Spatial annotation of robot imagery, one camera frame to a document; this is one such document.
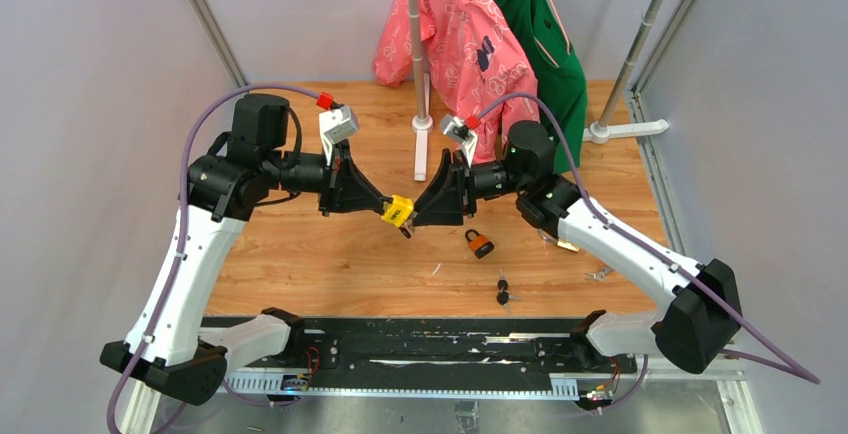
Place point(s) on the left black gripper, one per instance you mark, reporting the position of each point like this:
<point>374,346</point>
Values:
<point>345,186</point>

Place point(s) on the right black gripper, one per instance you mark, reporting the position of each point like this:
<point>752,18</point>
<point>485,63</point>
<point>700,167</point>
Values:
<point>451,192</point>

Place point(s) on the yellow padlock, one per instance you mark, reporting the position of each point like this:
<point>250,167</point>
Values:
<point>397,211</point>

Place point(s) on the orange padlock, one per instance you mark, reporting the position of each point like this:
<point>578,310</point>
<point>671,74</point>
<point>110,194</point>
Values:
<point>478,244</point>

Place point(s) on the brass padlock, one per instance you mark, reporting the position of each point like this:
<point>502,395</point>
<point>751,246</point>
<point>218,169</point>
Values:
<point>551,240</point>

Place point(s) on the black orange-lock keys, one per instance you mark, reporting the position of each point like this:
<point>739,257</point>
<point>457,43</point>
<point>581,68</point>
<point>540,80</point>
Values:
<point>503,296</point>

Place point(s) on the silver brass-lock keys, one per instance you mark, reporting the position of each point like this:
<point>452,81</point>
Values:
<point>600,275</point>

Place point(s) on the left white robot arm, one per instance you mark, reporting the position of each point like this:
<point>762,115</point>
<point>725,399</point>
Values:
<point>165,350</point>

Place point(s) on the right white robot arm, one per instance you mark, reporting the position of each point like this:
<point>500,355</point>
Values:
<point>695,302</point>

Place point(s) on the pink patterned jacket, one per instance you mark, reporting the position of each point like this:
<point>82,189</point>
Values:
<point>475,62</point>

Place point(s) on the green shirt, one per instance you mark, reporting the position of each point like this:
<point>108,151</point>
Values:
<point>561,81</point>

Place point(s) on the white clothes rack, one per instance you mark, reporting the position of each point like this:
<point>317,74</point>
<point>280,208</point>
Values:
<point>599,132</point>

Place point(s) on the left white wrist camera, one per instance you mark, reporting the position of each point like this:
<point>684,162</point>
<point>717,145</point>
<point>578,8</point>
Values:
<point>335,126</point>

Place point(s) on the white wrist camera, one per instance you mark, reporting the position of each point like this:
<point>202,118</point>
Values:
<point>335,126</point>
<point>457,130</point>

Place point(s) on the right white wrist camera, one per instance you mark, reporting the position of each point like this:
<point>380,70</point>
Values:
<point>457,130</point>

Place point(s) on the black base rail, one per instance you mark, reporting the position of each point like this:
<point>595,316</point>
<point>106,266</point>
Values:
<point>444,358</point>

